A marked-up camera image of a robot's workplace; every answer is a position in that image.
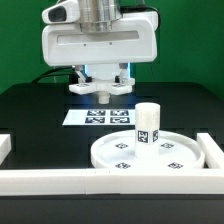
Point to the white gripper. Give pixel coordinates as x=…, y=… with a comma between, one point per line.
x=132, y=39

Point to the white cross-shaped table base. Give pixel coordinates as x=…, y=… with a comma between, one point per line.
x=103, y=88

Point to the white round table top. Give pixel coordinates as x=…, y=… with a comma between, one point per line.
x=175, y=151

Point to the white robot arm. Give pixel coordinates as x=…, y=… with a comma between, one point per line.
x=97, y=16

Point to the white marker sheet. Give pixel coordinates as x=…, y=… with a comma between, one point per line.
x=82, y=117

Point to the white U-shaped fence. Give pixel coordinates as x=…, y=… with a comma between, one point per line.
x=105, y=181

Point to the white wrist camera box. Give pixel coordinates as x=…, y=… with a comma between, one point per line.
x=65, y=11

